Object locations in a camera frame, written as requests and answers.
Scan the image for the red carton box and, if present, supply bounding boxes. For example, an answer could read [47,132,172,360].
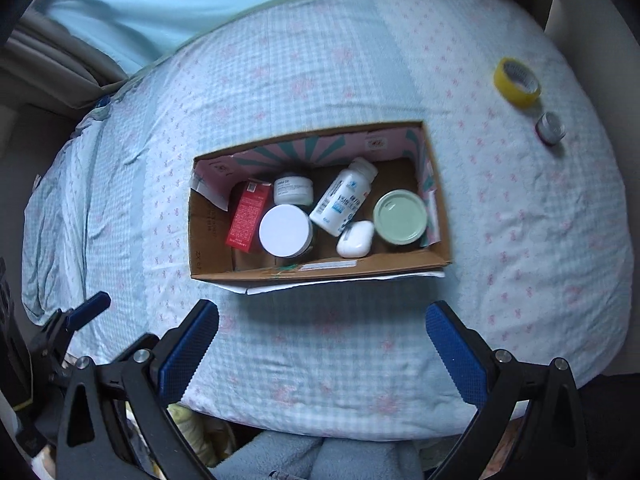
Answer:
[226,180,272,252]

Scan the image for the pale green lid jar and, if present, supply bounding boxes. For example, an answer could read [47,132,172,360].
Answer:
[373,190,427,246]

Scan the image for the green striped white-lid jar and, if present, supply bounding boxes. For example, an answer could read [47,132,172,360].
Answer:
[258,205,314,259]

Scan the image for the white earbuds case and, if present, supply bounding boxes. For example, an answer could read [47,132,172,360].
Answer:
[336,220,375,259]

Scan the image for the small white black-lid jar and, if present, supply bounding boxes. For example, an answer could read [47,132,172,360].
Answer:
[273,174,314,207]

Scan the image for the white pill bottle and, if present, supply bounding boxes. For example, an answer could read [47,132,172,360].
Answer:
[309,157,378,237]

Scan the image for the checkered floral bed sheet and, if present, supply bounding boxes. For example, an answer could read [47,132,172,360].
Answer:
[22,0,634,441]

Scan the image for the open cardboard box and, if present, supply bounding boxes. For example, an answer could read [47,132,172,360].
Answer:
[189,122,451,294]

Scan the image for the small silver-lid jar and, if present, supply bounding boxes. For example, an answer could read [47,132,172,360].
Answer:
[535,112,566,146]

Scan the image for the grey left curtain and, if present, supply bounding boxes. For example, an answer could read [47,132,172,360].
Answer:
[1,9,128,110]

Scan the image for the yellow tape roll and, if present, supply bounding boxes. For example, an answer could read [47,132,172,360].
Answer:
[494,58,541,110]

